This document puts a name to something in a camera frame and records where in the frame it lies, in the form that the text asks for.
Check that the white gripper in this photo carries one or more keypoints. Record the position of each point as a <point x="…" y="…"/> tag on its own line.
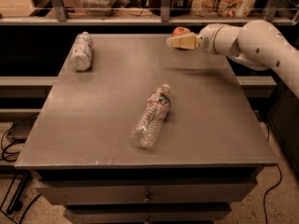
<point x="206" y="41"/>

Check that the red apple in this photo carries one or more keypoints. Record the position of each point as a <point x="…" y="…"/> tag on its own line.
<point x="180" y="31"/>

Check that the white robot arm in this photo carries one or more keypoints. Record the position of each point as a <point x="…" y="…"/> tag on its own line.
<point x="258" y="45"/>

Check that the printed snack bag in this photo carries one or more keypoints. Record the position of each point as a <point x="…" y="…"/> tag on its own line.
<point x="223" y="8"/>

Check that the clear empty plastic bottle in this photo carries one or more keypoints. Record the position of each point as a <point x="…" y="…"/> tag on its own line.
<point x="147" y="129"/>

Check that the white wrapped plastic bottle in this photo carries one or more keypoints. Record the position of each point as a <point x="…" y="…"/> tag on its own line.
<point x="82" y="52"/>

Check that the grey cabinet with drawers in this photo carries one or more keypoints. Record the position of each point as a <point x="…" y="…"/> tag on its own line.
<point x="207" y="155"/>

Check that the round drawer knob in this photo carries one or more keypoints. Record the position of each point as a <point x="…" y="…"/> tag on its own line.
<point x="147" y="199"/>

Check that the grey box on floor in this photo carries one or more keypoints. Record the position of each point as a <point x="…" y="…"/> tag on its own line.
<point x="19" y="131"/>

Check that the grey metal shelf rail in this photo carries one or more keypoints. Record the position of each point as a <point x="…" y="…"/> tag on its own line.
<point x="132" y="13"/>

